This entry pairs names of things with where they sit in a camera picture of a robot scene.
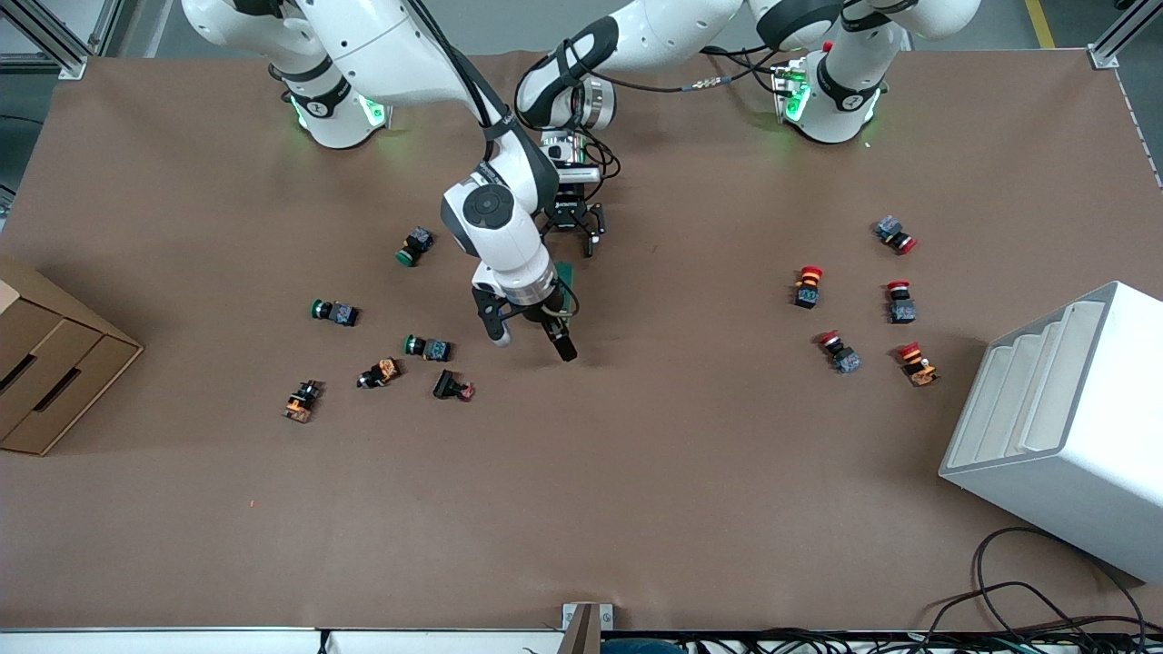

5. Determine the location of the cardboard drawer box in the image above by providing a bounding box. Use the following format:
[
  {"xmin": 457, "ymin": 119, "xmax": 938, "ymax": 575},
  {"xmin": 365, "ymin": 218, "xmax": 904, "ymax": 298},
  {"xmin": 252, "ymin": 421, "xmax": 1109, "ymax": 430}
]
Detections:
[{"xmin": 0, "ymin": 257, "xmax": 144, "ymax": 457}]

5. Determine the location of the metal table bracket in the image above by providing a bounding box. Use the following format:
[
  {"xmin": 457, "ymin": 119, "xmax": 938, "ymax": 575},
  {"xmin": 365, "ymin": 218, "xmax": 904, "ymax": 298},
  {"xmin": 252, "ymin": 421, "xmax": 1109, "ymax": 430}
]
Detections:
[{"xmin": 562, "ymin": 602, "xmax": 615, "ymax": 654}]

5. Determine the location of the black floor cable bundle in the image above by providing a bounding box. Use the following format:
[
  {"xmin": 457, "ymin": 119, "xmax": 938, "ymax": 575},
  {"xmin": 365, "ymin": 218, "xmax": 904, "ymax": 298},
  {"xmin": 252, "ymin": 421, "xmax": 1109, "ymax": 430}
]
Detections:
[{"xmin": 636, "ymin": 525, "xmax": 1163, "ymax": 654}]

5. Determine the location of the brown paper table cover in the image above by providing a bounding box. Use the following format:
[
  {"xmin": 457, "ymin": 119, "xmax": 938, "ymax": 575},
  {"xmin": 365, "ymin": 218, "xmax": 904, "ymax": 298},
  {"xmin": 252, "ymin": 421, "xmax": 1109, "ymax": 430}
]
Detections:
[{"xmin": 0, "ymin": 45, "xmax": 1163, "ymax": 632}]

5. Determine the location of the black push button orange block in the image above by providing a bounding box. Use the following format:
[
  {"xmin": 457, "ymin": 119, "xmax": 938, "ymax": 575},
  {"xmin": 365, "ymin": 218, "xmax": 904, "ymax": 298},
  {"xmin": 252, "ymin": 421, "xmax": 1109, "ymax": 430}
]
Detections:
[
  {"xmin": 283, "ymin": 380, "xmax": 323, "ymax": 424},
  {"xmin": 356, "ymin": 357, "xmax": 403, "ymax": 391}
]

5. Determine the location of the white table edge rail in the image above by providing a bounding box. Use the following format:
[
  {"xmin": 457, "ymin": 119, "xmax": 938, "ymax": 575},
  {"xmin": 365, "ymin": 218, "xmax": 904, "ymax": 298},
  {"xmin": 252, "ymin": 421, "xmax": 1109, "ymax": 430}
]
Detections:
[{"xmin": 0, "ymin": 627, "xmax": 564, "ymax": 654}]

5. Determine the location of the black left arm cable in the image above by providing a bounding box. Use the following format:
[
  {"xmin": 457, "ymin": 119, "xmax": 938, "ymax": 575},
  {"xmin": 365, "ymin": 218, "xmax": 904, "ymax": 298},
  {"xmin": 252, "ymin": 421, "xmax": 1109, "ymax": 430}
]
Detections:
[{"xmin": 609, "ymin": 69, "xmax": 784, "ymax": 94}]

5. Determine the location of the white slotted bin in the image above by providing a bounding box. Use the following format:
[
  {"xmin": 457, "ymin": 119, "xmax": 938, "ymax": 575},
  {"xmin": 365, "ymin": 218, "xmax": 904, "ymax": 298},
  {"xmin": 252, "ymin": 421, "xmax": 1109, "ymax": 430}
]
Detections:
[{"xmin": 939, "ymin": 281, "xmax": 1163, "ymax": 585}]

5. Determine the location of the black switch red tip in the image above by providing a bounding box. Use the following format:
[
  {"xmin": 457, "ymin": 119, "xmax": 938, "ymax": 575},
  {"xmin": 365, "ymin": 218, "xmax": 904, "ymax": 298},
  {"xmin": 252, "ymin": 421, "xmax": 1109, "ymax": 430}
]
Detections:
[{"xmin": 432, "ymin": 368, "xmax": 476, "ymax": 403}]

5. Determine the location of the aluminium frame post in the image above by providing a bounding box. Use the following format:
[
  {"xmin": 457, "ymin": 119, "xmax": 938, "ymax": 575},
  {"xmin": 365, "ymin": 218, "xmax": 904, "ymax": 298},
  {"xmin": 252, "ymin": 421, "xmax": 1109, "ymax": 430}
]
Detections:
[
  {"xmin": 0, "ymin": 0, "xmax": 124, "ymax": 81},
  {"xmin": 1088, "ymin": 0, "xmax": 1163, "ymax": 71}
]

